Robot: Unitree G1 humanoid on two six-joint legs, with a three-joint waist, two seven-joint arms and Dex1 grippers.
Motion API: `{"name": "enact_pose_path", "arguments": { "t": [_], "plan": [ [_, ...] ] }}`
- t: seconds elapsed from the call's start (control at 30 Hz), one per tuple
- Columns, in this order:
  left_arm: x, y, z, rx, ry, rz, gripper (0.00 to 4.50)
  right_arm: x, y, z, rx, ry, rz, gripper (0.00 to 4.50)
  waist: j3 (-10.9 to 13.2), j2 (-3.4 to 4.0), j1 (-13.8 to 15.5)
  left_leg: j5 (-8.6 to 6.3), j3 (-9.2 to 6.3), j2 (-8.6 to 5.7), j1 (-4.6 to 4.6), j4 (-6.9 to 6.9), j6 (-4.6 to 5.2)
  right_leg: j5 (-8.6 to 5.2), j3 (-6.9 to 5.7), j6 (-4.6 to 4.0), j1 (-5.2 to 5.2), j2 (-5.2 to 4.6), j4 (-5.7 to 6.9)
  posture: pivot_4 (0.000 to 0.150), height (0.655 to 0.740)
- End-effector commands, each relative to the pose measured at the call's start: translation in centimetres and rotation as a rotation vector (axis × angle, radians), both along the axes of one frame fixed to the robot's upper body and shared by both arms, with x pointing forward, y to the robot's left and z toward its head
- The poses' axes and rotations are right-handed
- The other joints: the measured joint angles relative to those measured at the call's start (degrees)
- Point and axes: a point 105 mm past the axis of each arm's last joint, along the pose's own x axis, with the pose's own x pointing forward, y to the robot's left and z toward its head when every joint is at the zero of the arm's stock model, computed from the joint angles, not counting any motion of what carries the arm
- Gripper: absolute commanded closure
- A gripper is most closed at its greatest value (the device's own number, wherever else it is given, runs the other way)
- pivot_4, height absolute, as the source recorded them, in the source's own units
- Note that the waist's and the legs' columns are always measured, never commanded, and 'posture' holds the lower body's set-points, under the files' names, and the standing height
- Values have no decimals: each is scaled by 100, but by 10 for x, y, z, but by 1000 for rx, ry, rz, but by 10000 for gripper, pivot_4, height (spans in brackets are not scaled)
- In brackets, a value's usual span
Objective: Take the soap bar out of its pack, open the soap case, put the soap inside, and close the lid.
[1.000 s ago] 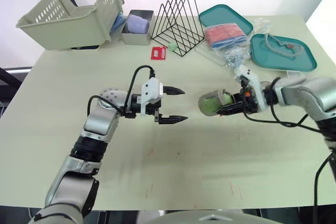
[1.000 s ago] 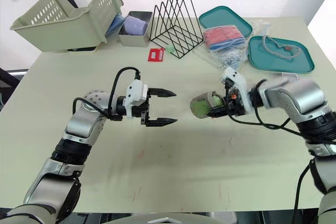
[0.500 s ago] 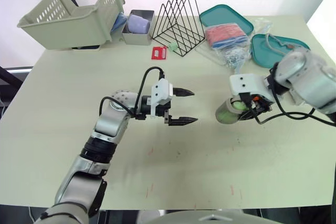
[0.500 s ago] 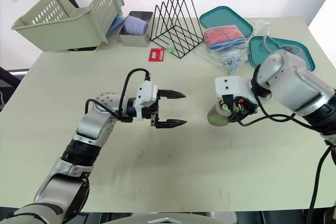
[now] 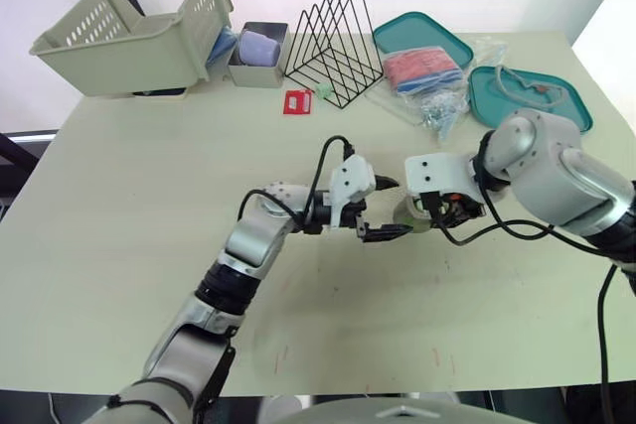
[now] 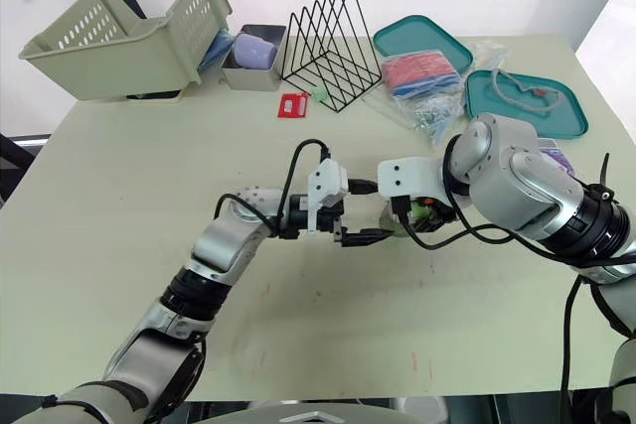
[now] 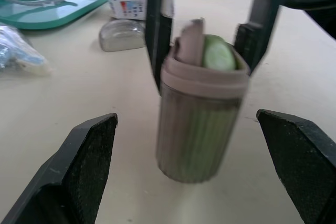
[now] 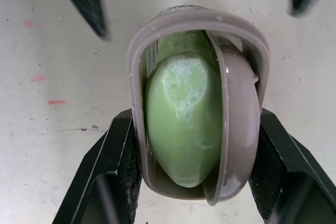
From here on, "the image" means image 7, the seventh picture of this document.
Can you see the green soap bar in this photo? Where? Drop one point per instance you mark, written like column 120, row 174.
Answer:
column 219, row 53

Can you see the grey ribbed soap case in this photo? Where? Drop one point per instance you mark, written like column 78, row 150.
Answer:
column 194, row 129

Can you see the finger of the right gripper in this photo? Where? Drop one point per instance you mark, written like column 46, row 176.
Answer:
column 155, row 37

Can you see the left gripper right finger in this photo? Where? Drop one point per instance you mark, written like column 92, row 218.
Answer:
column 302, row 155

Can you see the white cardboard soap pack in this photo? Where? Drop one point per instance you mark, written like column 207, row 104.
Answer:
column 128, row 5

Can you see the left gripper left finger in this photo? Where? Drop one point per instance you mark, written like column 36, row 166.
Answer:
column 78, row 171

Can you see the clear plastic bag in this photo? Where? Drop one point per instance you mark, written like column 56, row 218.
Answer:
column 18, row 53

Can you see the green plastic tray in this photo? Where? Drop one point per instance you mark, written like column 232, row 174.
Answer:
column 63, row 9

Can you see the clear plastic soap case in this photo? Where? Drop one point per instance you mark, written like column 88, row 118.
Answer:
column 120, row 36

